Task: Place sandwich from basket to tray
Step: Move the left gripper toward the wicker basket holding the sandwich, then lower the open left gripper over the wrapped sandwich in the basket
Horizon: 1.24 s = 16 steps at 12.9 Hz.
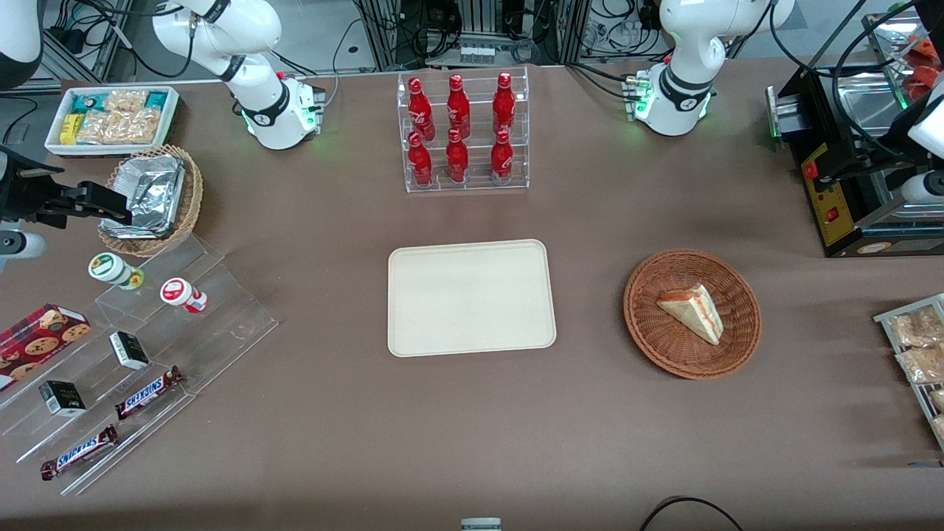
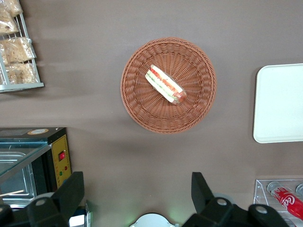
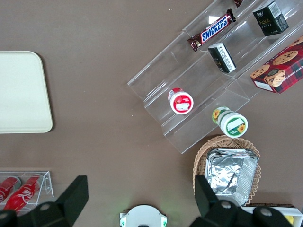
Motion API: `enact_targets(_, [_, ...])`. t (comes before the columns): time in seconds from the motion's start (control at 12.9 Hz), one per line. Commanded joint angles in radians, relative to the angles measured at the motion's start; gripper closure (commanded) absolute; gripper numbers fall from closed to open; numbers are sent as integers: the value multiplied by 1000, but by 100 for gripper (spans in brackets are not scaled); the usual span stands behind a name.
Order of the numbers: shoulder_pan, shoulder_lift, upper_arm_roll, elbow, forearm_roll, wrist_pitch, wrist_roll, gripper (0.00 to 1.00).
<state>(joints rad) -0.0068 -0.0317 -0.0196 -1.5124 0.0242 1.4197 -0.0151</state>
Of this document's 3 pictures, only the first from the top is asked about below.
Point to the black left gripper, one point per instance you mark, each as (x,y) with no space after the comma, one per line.
(872,147)

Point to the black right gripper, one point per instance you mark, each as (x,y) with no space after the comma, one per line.
(23,193)

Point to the triangular sandwich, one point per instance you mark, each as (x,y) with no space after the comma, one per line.
(697,313)

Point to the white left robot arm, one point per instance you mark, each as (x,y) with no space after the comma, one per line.
(686,44)

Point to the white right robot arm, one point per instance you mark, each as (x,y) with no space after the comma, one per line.
(251,96)

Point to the white rectangular snack tray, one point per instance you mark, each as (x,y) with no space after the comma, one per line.
(55,140)

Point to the tan wicker basket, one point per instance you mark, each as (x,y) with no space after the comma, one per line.
(190,199)

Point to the tray of packaged snacks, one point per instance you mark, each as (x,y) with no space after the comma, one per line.
(885,317)

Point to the round brown wicker basket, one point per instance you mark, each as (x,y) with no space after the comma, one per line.
(664,346)

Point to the beige rectangular serving tray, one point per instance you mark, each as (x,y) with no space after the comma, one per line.
(472,299)

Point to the black hot food display case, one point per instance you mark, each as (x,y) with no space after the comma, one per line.
(830,214)

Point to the green lidded yogurt cup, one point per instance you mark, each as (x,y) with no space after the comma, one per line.
(109,268)

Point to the steel food pan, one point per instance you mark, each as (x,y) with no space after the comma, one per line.
(859,103)
(896,214)

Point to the silver foil container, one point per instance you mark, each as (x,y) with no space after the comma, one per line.
(151,195)

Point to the yellow snack packet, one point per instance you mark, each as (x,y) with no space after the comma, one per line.
(70,129)

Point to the clear bag of crackers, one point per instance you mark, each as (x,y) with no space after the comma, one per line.
(122,127)

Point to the teal snack packet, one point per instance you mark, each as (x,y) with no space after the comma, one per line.
(88,102)

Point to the red sausage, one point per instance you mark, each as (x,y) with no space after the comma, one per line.
(928,48)
(920,81)

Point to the red lidded yogurt cup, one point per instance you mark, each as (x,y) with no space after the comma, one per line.
(178,293)

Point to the red plaid cookie box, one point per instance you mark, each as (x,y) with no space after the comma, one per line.
(37,339)

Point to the small black box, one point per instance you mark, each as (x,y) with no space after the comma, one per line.
(129,350)
(63,398)

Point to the clear bag of pastry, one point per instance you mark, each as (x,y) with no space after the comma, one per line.
(922,365)
(914,328)

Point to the clear acrylic stepped stand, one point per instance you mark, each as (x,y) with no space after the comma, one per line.
(214,324)

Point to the brown Snickers bar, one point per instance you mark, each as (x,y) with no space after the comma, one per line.
(80,452)
(147,393)

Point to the red cola bottle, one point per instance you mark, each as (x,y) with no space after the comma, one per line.
(420,164)
(501,161)
(504,105)
(420,110)
(458,109)
(456,161)

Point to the clear acrylic bottle rack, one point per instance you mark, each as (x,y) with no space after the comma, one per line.
(479,74)

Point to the white power strip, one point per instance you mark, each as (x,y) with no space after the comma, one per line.
(477,54)

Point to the grey device at table edge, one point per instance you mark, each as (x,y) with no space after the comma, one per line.
(481,524)

